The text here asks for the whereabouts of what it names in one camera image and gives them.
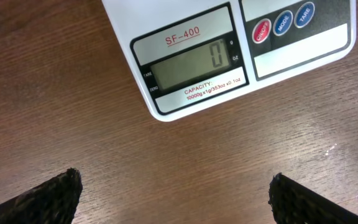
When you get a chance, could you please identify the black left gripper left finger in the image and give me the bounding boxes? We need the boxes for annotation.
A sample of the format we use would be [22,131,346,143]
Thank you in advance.
[0,168,83,224]

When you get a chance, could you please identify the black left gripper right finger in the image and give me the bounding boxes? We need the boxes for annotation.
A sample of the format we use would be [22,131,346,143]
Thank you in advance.
[268,173,358,224]

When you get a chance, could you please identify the white digital kitchen scale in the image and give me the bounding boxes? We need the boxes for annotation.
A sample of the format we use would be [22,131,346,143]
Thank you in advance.
[103,0,356,122]

